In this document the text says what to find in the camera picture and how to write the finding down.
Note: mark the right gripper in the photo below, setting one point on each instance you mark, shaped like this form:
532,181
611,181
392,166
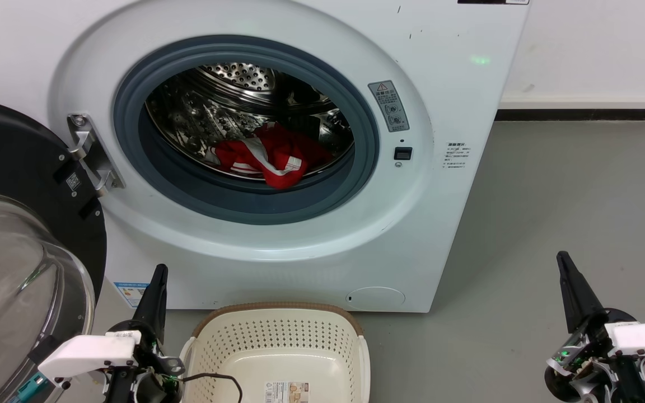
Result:
585,369

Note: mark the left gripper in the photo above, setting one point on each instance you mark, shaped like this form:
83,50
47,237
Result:
149,375

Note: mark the red and white garment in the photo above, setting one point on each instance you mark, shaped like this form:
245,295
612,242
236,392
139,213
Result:
277,151

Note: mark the cream perforated laundry basket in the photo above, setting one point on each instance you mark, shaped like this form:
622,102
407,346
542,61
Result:
277,341

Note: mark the printed product label sticker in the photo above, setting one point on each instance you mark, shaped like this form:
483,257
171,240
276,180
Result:
286,393

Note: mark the stainless steel washing machine drum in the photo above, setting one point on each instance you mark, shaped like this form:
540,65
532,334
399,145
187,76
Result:
199,112

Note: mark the black round washer door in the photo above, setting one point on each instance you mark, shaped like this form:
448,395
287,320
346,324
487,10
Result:
14,145

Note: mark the black glossy control display panel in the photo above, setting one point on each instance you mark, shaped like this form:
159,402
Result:
493,1

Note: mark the blue energy label sticker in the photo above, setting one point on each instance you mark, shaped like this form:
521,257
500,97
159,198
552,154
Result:
129,294

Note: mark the grey rubber door gasket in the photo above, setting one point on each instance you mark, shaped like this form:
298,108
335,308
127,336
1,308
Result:
244,207

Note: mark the small QR code sticker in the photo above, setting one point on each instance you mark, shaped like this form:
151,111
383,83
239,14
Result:
73,181

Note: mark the white front-load washing machine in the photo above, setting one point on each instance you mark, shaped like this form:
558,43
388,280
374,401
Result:
440,224

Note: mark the silver metal door hinge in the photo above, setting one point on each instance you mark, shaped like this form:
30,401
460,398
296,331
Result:
90,151

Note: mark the small printed text sticker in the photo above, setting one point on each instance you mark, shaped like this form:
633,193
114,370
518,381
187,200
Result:
457,155

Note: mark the round white filter cover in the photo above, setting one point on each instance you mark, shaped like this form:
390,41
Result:
375,298

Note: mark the black square door latch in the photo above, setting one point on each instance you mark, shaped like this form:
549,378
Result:
403,153

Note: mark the grey warning label sticker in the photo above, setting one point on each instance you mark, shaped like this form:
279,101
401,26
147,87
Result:
388,106

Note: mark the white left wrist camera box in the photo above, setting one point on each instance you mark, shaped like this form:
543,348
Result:
87,354

